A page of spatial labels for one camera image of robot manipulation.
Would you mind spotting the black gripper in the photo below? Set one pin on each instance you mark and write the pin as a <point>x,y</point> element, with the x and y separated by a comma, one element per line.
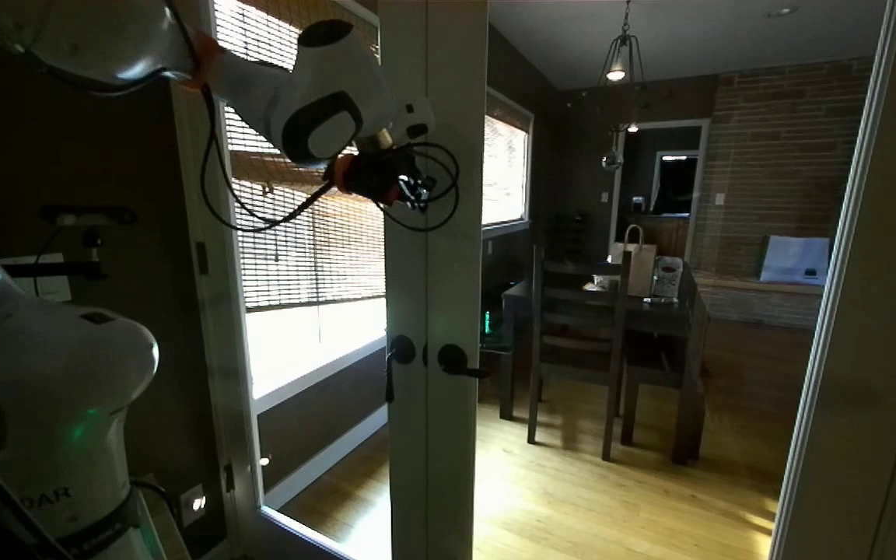
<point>396,176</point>

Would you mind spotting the white glass door swinging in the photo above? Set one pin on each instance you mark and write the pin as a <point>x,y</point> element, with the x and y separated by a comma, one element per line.
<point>406,268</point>

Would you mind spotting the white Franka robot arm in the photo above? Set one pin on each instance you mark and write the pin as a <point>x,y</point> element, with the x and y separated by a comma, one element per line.
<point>45,383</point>

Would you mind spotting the white glass door fixed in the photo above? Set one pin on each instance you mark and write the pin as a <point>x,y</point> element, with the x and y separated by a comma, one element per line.
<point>462,260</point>

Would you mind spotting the small bright window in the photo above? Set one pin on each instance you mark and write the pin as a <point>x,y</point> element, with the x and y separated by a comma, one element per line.
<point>505,165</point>

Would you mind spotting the window with wooden blinds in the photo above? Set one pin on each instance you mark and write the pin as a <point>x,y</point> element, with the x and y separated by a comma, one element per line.
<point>303,251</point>

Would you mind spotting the white framed doorway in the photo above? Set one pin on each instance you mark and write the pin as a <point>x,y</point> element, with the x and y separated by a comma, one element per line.
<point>614,188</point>

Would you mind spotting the glass pendant lamp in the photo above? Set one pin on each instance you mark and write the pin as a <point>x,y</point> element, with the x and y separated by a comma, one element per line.
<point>619,63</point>

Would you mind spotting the brown paper bag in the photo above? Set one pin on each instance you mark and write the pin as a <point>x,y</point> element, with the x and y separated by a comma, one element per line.
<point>643,268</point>

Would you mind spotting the dark wooden chair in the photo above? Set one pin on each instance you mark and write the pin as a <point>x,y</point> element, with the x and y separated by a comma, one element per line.
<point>614,363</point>

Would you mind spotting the dark wooden table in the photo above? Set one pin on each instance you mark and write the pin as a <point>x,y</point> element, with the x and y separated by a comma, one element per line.
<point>687,392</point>

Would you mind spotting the white board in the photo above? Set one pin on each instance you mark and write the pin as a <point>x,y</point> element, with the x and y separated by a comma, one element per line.
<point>793,260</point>

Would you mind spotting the black camera on stand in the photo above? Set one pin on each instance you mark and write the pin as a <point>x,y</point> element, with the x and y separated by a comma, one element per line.
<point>84,215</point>

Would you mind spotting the white door frame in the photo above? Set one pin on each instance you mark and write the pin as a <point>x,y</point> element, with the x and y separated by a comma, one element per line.
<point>861,312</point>

